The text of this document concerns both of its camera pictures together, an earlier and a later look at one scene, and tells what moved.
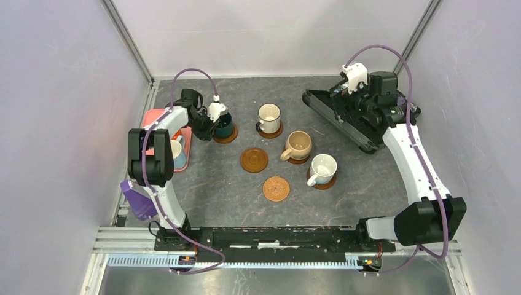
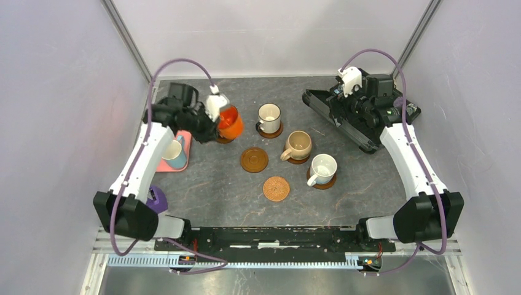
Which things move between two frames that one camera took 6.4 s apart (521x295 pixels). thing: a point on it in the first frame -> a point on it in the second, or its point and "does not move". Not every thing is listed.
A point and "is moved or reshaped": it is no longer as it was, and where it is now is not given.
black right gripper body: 359,103 does not move
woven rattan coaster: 276,188 does not move
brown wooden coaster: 298,161 does not move
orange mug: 175,136 is moved or reshaped
